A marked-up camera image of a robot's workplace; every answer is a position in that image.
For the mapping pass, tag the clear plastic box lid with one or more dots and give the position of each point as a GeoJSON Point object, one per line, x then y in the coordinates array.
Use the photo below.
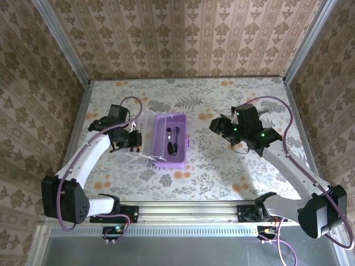
{"type": "Point", "coordinates": [147, 130]}

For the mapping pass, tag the silver ratchet wrench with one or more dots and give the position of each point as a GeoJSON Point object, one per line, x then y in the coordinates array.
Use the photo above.
{"type": "Point", "coordinates": [169, 137]}

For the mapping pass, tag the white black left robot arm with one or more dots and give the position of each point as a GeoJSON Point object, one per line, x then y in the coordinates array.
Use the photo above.
{"type": "Point", "coordinates": [63, 199]}

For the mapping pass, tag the purple plastic tool box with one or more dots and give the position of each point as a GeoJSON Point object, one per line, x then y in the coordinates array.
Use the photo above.
{"type": "Point", "coordinates": [183, 155]}

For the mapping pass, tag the purple box latch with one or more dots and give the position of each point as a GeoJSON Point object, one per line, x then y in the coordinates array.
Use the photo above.
{"type": "Point", "coordinates": [188, 143]}

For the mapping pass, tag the small circuit board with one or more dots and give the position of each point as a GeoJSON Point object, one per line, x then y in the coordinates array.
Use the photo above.
{"type": "Point", "coordinates": [267, 231]}
{"type": "Point", "coordinates": [113, 230]}

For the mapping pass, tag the grey metal panel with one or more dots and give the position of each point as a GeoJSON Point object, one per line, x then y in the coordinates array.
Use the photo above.
{"type": "Point", "coordinates": [180, 252]}

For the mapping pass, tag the aluminium side rail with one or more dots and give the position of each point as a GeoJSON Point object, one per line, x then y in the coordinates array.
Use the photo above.
{"type": "Point", "coordinates": [303, 133]}
{"type": "Point", "coordinates": [81, 110]}

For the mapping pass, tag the aluminium frame post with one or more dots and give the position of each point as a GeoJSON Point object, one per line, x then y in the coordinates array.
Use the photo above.
{"type": "Point", "coordinates": [308, 41]}
{"type": "Point", "coordinates": [63, 41]}

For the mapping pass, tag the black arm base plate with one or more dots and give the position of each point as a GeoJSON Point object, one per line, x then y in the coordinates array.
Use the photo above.
{"type": "Point", "coordinates": [130, 213]}
{"type": "Point", "coordinates": [244, 213]}

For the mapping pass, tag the long aluminium mounting rail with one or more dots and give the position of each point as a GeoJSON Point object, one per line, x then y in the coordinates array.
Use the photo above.
{"type": "Point", "coordinates": [188, 212]}

